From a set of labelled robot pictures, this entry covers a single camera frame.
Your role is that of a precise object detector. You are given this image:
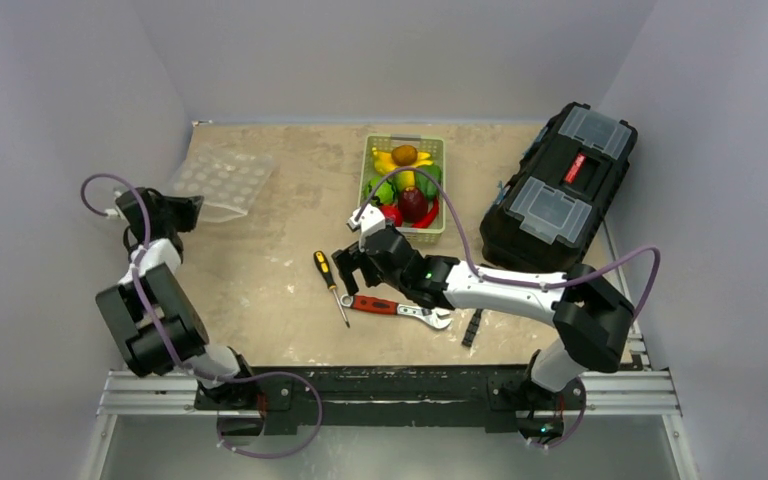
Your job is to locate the yellow black screwdriver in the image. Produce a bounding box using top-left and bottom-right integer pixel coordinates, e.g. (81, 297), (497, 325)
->
(313, 250), (351, 328)

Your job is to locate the light green plastic basket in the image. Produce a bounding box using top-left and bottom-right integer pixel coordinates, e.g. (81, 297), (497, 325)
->
(358, 133), (447, 244)

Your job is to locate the yellow banana bunch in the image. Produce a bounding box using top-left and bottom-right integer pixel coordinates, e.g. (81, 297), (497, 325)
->
(371, 147), (433, 175)

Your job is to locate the brown kiwi fruit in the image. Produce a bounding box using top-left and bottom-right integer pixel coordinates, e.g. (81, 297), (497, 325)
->
(391, 145), (419, 167)

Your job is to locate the red chili pepper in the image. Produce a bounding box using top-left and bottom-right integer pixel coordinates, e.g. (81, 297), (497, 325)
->
(412, 198), (440, 229)

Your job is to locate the dark red purple fruit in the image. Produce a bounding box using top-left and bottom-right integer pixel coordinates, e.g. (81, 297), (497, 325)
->
(397, 187), (428, 224)

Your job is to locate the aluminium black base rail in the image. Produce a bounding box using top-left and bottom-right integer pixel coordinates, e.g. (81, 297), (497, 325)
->
(98, 365), (679, 435)

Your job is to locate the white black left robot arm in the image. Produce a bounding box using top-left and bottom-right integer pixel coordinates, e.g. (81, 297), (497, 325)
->
(95, 187), (262, 410)

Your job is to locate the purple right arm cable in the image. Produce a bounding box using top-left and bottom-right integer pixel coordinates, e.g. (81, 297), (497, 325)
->
(354, 165), (662, 452)

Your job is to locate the black plastic toolbox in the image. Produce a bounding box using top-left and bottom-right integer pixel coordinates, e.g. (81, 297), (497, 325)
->
(479, 102), (638, 273)

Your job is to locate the green striped watermelon toy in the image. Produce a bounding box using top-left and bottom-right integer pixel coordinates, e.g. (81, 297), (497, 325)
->
(362, 175), (397, 206)

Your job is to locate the green bell pepper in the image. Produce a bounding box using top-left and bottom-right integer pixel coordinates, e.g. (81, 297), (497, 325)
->
(415, 164), (442, 201)

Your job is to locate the black hammer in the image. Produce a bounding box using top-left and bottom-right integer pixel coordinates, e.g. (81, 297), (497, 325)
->
(461, 309), (484, 348)

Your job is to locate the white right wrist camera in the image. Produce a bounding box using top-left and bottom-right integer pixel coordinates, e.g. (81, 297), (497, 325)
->
(346, 204), (387, 250)

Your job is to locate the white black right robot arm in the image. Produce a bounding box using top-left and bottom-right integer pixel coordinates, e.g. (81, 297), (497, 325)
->
(332, 227), (635, 407)

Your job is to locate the clear dotted zip top bag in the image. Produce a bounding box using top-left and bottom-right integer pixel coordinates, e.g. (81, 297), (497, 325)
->
(162, 145), (275, 223)

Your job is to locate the red handled adjustable wrench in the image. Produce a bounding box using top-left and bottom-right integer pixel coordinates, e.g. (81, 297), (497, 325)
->
(340, 295), (452, 330)

